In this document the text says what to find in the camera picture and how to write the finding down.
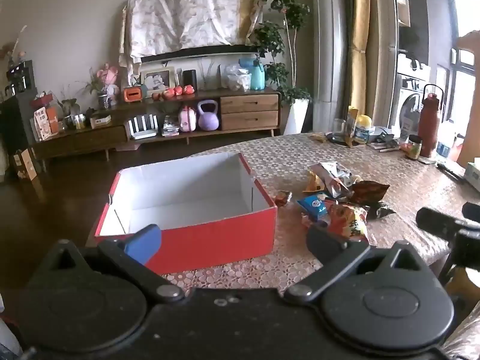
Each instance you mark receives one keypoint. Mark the pink small case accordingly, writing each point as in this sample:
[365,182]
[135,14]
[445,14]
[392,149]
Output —
[187,120]

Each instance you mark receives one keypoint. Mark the grey standing air conditioner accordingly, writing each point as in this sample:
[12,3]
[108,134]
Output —
[328,45]

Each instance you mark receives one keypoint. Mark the small red candy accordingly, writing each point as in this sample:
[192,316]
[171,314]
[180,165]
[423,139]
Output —
[284,198]

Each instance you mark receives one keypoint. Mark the brown cardboard box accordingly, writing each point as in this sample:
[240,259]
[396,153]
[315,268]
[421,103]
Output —
[25,165]

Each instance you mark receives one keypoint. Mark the black lid jar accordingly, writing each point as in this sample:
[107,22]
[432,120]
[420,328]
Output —
[414,148]

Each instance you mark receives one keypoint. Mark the dried flower branch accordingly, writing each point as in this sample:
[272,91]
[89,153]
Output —
[11,50]

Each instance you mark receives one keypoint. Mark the stack of booklets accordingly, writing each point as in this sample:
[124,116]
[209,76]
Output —
[170,127]

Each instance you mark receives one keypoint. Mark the red brown thermos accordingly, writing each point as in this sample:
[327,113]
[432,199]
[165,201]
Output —
[429,127]

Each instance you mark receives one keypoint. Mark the yellow small jar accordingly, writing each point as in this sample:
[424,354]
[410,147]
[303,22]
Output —
[78,122]

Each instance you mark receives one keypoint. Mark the white router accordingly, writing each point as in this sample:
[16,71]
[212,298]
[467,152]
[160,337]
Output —
[144,129]

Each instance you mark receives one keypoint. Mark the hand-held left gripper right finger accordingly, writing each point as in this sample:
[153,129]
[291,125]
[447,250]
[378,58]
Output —
[322,242]

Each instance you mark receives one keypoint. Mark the pink flower doll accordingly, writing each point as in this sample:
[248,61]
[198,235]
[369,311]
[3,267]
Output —
[108,78]

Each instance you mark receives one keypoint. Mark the black speaker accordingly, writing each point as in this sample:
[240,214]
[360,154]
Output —
[190,78]

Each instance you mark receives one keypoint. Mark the dark side cabinet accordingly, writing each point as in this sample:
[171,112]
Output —
[15,127]

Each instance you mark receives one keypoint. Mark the black television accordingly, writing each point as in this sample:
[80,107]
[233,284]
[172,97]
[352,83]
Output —
[202,50]

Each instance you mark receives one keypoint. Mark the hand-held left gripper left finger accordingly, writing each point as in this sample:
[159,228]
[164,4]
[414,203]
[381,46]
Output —
[144,243]

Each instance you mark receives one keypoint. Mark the black round tray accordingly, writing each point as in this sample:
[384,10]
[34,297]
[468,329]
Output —
[332,140]

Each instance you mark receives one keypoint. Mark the orange red chips packet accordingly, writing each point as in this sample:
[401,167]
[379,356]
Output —
[347,221]

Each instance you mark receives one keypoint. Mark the yellow lid bottle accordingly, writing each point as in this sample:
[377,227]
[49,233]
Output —
[363,129]

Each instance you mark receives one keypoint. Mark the small cardboard box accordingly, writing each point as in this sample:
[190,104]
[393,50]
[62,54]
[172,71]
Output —
[100,120]

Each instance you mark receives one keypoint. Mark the wooden television cabinet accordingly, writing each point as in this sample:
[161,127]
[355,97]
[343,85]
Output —
[75,138]

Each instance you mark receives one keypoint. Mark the purple kettlebell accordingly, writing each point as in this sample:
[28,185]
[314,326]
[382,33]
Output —
[208,120]

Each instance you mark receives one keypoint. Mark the clear plastic bag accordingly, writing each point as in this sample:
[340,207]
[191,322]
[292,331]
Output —
[236,78]

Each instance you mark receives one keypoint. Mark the blue snack packet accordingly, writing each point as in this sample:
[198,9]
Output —
[313,206]

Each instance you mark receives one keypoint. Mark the glass vase with twigs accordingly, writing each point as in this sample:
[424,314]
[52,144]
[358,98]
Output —
[209,78]

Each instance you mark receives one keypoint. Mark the pale tissue box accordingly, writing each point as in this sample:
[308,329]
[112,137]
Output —
[473,174]

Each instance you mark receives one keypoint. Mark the yellow curtain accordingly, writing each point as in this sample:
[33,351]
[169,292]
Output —
[362,26]

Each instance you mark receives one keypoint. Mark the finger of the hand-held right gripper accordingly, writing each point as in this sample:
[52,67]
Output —
[438,219]

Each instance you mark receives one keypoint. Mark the orange tissue box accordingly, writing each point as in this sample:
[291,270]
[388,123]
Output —
[134,94]

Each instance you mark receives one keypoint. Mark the wooden drawer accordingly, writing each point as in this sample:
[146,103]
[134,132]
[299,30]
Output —
[249,121]
[249,104]

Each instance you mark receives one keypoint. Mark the white planter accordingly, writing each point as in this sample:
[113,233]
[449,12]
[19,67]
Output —
[296,118]

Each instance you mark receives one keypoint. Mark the small potted plant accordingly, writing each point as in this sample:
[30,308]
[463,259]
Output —
[102,99]

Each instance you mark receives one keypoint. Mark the white washing machine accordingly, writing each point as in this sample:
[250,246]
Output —
[408,101]

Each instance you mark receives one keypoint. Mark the printed cloth cover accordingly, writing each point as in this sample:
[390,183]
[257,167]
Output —
[187,11]

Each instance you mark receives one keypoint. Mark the tall potted tree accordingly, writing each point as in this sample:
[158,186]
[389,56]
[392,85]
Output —
[285,3]

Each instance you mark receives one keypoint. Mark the blue water jug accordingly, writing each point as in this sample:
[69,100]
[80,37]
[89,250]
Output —
[257,77]

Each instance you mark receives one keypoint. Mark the black coffee machine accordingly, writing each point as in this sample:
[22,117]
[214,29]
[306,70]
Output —
[20,77]

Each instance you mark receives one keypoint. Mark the red gift box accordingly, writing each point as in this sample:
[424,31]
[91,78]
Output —
[41,100]

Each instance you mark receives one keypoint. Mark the white orange carton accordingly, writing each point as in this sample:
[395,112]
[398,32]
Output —
[45,123]

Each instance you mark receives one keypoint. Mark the black remote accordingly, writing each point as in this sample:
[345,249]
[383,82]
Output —
[450,171]

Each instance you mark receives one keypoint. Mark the small green plant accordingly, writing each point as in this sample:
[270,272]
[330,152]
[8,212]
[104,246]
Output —
[69,105]

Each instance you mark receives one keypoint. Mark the small yellow packet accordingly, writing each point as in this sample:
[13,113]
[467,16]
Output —
[318,138]

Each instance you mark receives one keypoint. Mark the red apple ornament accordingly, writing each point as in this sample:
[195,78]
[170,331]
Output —
[188,89]
[168,93]
[178,91]

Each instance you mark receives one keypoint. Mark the red cardboard box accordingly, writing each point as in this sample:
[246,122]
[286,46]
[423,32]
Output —
[217,240]

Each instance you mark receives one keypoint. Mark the white photo frame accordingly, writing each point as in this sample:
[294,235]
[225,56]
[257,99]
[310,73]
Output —
[157,80]

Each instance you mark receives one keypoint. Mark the blue label water bottle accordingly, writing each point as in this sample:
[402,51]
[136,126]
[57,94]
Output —
[444,142]

